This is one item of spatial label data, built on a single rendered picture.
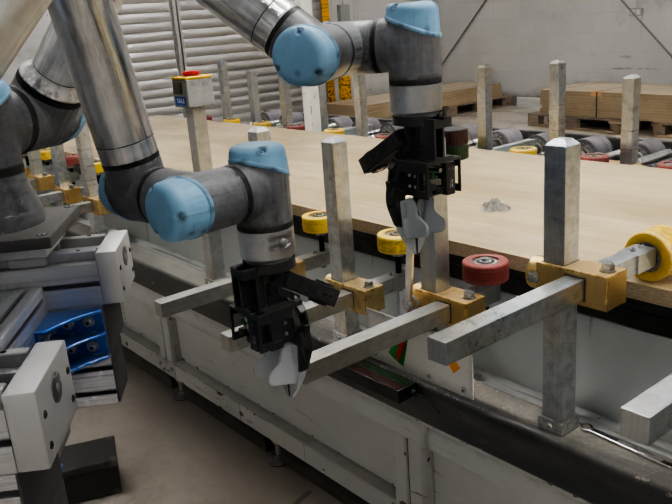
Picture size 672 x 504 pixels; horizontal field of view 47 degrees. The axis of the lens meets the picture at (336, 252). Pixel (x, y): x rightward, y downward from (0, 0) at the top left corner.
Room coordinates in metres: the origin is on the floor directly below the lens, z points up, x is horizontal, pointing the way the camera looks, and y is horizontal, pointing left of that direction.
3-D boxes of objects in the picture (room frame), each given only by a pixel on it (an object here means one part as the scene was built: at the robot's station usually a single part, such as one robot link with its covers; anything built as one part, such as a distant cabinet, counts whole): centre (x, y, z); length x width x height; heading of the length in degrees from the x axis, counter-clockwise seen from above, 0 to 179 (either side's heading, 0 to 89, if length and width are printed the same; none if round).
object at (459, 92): (9.89, -1.17, 0.23); 2.41 x 0.77 x 0.17; 127
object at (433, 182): (1.10, -0.14, 1.13); 0.09 x 0.08 x 0.12; 38
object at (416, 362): (1.25, -0.13, 0.75); 0.26 x 0.01 x 0.10; 38
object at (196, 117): (1.83, 0.31, 0.93); 0.05 x 0.05 x 0.45; 38
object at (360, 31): (1.13, -0.03, 1.28); 0.11 x 0.11 x 0.08; 68
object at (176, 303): (1.54, 0.19, 0.80); 0.44 x 0.03 x 0.04; 128
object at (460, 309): (1.22, -0.18, 0.85); 0.14 x 0.06 x 0.05; 38
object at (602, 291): (1.02, -0.34, 0.95); 0.14 x 0.06 x 0.05; 38
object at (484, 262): (1.26, -0.26, 0.85); 0.08 x 0.08 x 0.11
